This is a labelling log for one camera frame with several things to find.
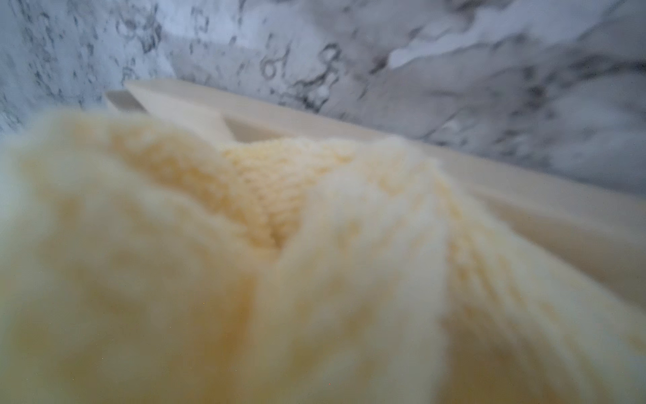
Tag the yellow microfibre cloth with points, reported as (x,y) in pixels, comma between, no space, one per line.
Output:
(140,264)

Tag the light wood picture frame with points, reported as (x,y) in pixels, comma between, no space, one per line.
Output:
(599,231)

